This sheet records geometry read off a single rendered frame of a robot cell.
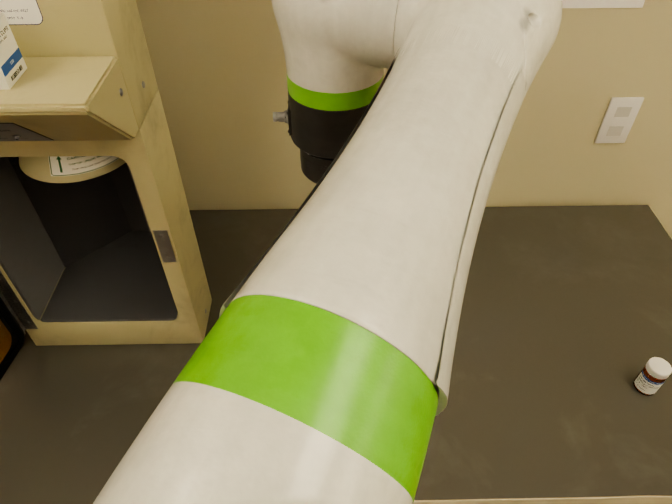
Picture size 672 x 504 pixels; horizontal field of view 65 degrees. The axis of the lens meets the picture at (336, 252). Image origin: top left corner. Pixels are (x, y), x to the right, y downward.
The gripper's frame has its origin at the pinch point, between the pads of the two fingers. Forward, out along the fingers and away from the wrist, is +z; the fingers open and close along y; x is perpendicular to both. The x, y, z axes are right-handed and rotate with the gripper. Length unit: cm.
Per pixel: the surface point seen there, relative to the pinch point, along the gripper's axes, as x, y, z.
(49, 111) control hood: -29.1, -1.1, -23.0
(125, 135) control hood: -25.4, -8.5, -15.4
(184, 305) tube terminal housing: -26.5, -12.5, 21.9
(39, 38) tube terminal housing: -33.4, -12.6, -25.6
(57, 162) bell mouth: -39.0, -14.8, -7.1
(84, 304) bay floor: -47, -16, 26
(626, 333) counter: 57, -14, 33
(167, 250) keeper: -26.4, -12.4, 8.2
